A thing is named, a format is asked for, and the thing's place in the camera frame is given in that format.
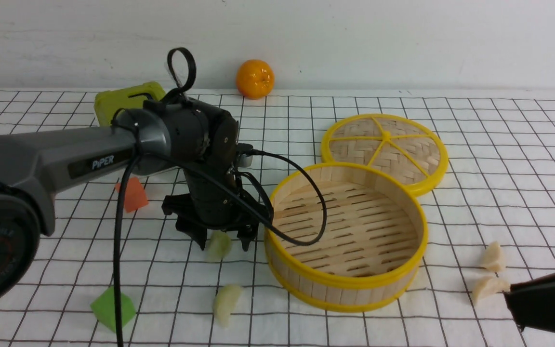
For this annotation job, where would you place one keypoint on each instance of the bamboo steamer tray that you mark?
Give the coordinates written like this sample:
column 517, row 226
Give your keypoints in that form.
column 375, row 238

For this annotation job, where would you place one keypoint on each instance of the orange toy fruit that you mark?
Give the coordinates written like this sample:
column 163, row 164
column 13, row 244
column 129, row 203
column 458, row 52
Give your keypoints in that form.
column 255, row 79

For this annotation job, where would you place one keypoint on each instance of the bamboo steamer lid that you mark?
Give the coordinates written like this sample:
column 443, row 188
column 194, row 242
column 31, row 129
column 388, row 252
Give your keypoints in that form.
column 407, row 151

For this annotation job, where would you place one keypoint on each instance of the white plastic container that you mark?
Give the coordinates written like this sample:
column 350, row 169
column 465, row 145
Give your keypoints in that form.
column 107, row 104

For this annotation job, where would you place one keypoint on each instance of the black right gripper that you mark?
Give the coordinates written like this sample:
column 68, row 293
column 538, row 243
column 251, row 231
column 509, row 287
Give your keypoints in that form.
column 532, row 303

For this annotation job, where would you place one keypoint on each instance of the green foam cube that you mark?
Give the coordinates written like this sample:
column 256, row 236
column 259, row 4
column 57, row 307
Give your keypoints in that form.
column 103, row 308

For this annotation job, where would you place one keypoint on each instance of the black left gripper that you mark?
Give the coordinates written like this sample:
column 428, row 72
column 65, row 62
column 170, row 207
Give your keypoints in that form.
column 207, row 206

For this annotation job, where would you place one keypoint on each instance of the pale dumpling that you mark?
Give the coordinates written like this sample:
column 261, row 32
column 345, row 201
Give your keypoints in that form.
column 225, row 303
column 488, row 286
column 493, row 259
column 219, row 246

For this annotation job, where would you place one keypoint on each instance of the orange foam cube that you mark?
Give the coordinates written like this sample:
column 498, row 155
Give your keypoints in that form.
column 135, row 195

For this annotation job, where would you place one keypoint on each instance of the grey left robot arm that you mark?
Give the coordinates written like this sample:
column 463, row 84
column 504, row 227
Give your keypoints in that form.
column 35, row 167

